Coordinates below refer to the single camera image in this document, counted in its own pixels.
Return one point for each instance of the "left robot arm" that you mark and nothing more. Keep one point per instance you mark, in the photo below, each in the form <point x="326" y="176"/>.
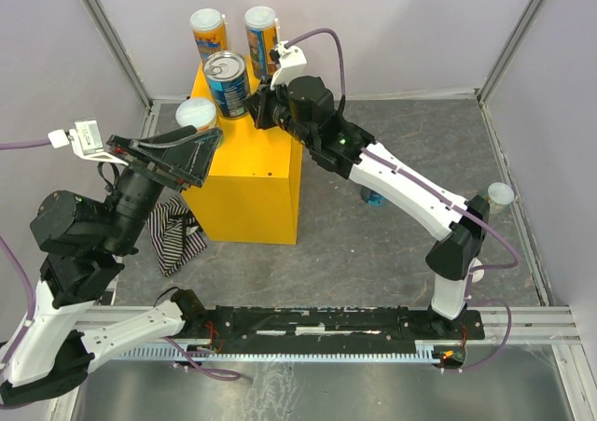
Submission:
<point x="85" y="242"/>

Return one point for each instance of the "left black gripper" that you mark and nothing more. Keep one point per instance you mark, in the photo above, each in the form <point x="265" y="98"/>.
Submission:
<point x="187" y="161"/>

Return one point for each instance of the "yellow shelf cabinet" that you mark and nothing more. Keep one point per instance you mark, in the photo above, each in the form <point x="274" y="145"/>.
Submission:
<point x="251" y="194"/>

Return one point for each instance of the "teal blue pull-tab can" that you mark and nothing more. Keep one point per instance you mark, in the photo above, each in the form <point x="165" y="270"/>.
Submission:
<point x="227" y="80"/>

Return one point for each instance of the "clear lid can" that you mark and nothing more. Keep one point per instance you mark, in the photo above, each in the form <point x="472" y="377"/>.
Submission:
<point x="499" y="196"/>

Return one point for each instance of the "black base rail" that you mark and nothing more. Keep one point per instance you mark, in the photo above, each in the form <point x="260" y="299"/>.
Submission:
<point x="237" y="329"/>

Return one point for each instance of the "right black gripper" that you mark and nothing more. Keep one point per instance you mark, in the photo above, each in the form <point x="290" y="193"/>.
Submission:
<point x="260" y="101"/>

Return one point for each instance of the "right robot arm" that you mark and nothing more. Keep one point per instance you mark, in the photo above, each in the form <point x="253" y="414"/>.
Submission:
<point x="306" y="109"/>

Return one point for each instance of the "green label can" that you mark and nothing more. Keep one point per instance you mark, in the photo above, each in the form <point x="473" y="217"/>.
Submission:
<point x="201" y="113"/>

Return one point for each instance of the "striped black white cloth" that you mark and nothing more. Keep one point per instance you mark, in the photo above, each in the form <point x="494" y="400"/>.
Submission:
<point x="175" y="235"/>

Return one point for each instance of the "silver top tin can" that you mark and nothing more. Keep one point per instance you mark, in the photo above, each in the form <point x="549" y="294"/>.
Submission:
<point x="371" y="197"/>

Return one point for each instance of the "light blue cable duct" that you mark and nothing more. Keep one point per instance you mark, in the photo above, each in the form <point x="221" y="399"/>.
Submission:
<point x="422" y="354"/>

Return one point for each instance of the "blue orange can with spoon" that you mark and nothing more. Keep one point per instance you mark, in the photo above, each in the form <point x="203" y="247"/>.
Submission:
<point x="262" y="30"/>

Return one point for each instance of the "orange can white lid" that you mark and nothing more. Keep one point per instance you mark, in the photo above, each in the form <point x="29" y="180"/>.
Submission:
<point x="476" y="271"/>

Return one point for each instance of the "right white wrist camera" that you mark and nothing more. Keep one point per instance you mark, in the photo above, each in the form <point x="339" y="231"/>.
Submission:
<point x="290" y="62"/>

